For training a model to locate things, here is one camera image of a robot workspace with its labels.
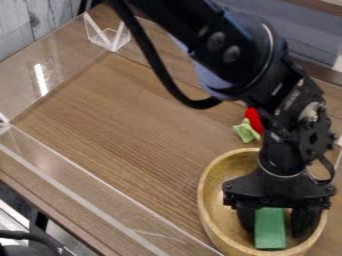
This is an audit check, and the black table leg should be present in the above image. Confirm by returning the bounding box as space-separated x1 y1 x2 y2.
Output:
33 211 49 231

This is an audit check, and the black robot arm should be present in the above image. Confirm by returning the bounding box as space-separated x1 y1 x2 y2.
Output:
108 0 336 237

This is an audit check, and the brown wooden bowl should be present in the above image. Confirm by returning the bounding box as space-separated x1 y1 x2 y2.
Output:
197 148 328 256

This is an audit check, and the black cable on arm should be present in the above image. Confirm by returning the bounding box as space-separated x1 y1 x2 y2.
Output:
306 154 336 185

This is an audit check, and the clear acrylic front panel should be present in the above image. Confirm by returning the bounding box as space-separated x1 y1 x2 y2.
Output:
0 114 222 256

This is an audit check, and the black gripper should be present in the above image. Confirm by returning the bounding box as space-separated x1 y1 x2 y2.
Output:
222 169 336 239

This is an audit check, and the clear acrylic corner bracket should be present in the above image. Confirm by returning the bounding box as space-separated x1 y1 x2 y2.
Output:
83 13 131 52

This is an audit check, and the black cable bottom left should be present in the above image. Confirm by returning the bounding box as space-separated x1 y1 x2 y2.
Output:
0 229 61 256

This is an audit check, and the red plush strawberry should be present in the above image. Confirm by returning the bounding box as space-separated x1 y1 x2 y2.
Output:
232 107 264 143

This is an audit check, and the green rectangular block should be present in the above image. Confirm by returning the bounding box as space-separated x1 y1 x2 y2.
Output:
254 208 286 251

